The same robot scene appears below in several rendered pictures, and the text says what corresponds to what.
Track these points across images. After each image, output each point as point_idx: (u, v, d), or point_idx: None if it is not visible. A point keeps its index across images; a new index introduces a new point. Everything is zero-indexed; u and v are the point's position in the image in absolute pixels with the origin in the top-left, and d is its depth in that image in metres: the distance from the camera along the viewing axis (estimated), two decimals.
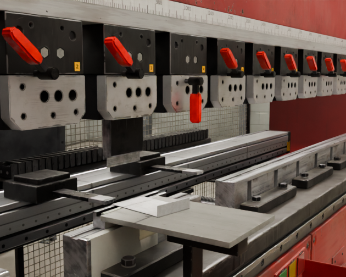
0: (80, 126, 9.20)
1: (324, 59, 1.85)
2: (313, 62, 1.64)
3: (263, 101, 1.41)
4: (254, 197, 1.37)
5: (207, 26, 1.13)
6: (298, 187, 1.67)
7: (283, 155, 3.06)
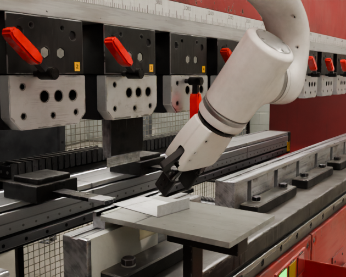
0: (80, 126, 9.20)
1: (324, 59, 1.85)
2: (313, 62, 1.64)
3: None
4: (254, 197, 1.37)
5: (207, 26, 1.13)
6: (298, 187, 1.67)
7: (283, 155, 3.06)
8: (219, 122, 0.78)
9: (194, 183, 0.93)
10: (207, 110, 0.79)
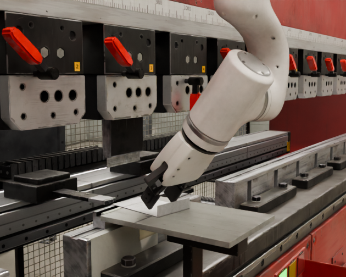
0: (80, 126, 9.20)
1: (324, 59, 1.85)
2: (313, 62, 1.64)
3: None
4: (254, 197, 1.37)
5: (207, 26, 1.13)
6: (298, 187, 1.67)
7: (283, 155, 3.06)
8: (201, 140, 0.81)
9: (178, 197, 0.95)
10: (190, 128, 0.81)
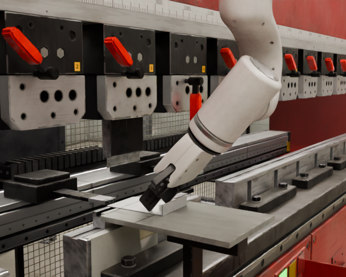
0: (80, 126, 9.20)
1: (324, 59, 1.85)
2: (313, 62, 1.64)
3: None
4: (254, 197, 1.37)
5: (207, 26, 1.13)
6: (298, 187, 1.67)
7: (283, 155, 3.06)
8: (212, 142, 0.84)
9: (173, 197, 0.97)
10: (201, 130, 0.84)
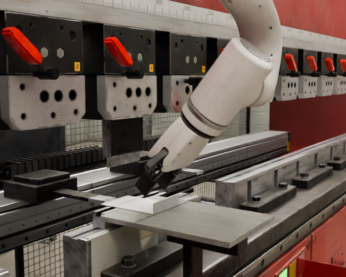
0: (80, 126, 9.20)
1: (324, 59, 1.85)
2: (313, 62, 1.64)
3: None
4: (254, 197, 1.37)
5: (207, 26, 1.13)
6: (298, 187, 1.67)
7: (283, 155, 3.06)
8: (204, 125, 0.83)
9: (170, 183, 0.97)
10: (193, 113, 0.84)
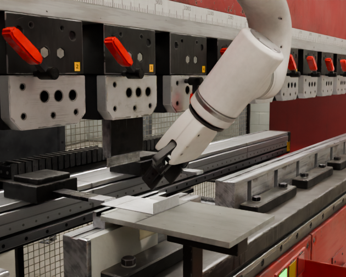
0: (80, 126, 9.20)
1: (324, 59, 1.85)
2: (313, 62, 1.64)
3: (263, 101, 1.41)
4: (254, 197, 1.37)
5: (207, 26, 1.13)
6: (298, 187, 1.67)
7: (283, 155, 3.06)
8: (212, 116, 0.82)
9: (177, 176, 0.96)
10: (201, 105, 0.82)
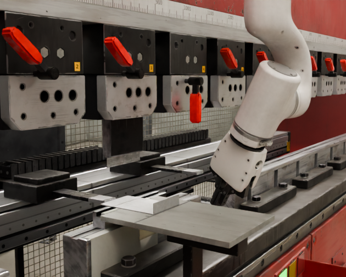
0: (80, 126, 9.20)
1: (324, 59, 1.85)
2: (313, 62, 1.64)
3: None
4: (254, 197, 1.37)
5: (207, 26, 1.13)
6: (298, 187, 1.67)
7: (283, 155, 3.06)
8: (232, 122, 1.00)
9: (217, 200, 1.06)
10: None
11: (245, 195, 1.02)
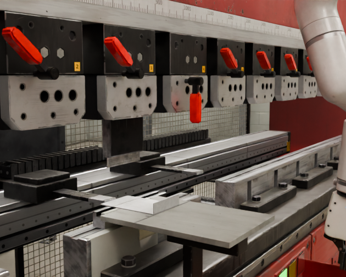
0: (80, 126, 9.20)
1: None
2: None
3: (263, 101, 1.41)
4: (254, 197, 1.37)
5: (207, 26, 1.13)
6: (298, 187, 1.67)
7: (283, 155, 3.06)
8: None
9: None
10: None
11: (324, 233, 1.12)
